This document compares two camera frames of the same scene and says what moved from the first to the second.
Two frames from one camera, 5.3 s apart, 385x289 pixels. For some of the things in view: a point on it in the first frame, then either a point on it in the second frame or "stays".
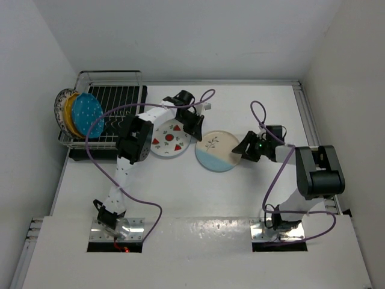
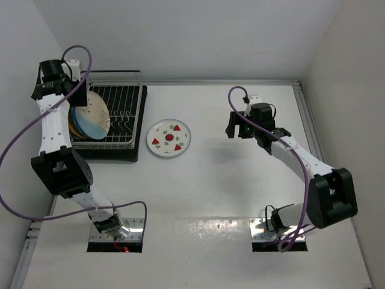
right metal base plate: (258, 232) stays
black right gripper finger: (254, 158) → (244, 130)
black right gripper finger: (246, 146) → (234, 120)
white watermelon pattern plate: (168, 138) stays
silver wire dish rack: (119, 93) stays
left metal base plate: (127, 229) stays
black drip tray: (104, 145) stays
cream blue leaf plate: (214, 152) → (94, 120)
